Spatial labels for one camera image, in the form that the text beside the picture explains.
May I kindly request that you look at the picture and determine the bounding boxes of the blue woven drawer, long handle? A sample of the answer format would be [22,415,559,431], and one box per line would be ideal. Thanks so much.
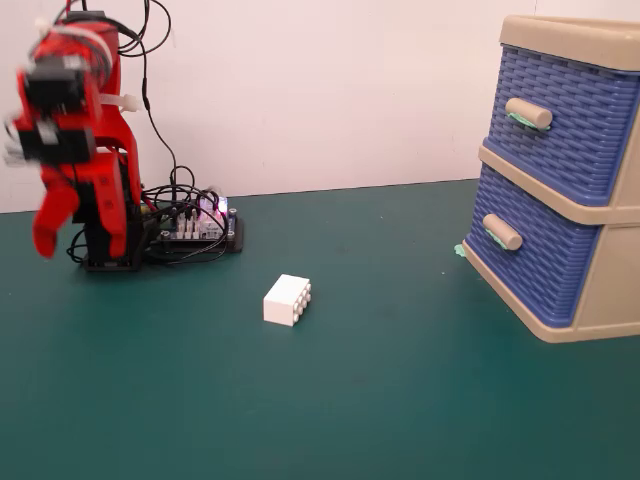
[487,44,640,207]

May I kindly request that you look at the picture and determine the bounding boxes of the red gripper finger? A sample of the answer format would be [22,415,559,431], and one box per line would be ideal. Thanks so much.
[31,175,82,260]
[92,149,128,260]

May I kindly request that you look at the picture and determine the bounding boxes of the green table mat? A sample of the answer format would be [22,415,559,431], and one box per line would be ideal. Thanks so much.
[0,178,640,480]

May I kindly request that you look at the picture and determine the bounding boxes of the black servo wire bundle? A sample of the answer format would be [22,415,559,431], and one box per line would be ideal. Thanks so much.
[67,167,231,265]

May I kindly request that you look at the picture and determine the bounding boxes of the black power cable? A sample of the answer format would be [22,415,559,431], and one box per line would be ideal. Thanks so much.
[117,0,179,201]

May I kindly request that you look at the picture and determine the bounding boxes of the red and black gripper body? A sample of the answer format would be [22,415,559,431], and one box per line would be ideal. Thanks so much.
[13,119,126,189]

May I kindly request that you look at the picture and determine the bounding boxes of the lit controller circuit board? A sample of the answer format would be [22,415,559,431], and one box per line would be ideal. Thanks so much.
[158,192,246,253]

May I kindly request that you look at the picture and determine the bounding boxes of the blue woven drawer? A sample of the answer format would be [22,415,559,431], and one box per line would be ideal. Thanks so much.
[467,163,602,326]
[487,44,640,207]

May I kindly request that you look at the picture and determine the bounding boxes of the white zip tie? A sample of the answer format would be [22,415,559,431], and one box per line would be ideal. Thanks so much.
[98,92,140,114]

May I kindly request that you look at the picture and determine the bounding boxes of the white toy brick cube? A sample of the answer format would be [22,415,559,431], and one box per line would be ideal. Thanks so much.
[262,273,313,329]

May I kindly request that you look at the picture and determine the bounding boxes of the beige plastic drawer cabinet frame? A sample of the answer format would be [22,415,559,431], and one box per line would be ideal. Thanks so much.
[462,14,640,344]

